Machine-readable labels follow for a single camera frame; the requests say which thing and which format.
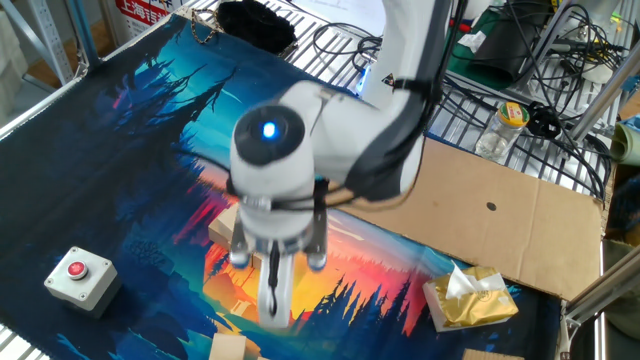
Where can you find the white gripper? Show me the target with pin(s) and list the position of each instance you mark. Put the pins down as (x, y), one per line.
(285, 290)

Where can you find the metal wrist mounting plate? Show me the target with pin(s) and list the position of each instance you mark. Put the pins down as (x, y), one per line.
(320, 235)

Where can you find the gold tissue pack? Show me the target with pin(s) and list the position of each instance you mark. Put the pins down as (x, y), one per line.
(470, 305)

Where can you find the grey box with red button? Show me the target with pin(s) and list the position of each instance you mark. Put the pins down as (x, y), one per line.
(82, 280)

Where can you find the open cardboard box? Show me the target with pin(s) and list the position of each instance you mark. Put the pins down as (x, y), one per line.
(492, 355)

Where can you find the flat brown cardboard sheet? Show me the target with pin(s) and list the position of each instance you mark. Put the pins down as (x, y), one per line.
(500, 225)

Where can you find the colourful forest print mat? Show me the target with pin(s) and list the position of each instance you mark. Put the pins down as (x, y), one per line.
(75, 175)

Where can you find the glass jar yellow lid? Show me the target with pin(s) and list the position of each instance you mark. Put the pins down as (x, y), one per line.
(500, 132)

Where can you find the black fuzzy bag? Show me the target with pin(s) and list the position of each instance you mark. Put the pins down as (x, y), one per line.
(255, 25)

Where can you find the green cutting mat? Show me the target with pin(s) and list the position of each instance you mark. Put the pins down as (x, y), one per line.
(460, 65)

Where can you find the white paper scrap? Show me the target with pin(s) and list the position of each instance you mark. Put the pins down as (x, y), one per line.
(472, 42)

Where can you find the red white printed sign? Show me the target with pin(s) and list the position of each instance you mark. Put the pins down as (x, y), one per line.
(142, 12)

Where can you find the slanted aluminium profile bar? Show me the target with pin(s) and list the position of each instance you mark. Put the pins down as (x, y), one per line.
(600, 292)
(605, 97)

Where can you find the red pen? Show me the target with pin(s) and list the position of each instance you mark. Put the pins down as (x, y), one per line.
(459, 25)

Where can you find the perforated grey shelf upright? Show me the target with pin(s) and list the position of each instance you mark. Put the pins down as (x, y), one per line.
(50, 40)

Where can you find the pale green roll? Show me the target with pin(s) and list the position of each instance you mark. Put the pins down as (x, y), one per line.
(625, 145)

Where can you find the grey steel post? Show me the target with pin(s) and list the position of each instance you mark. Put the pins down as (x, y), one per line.
(82, 30)

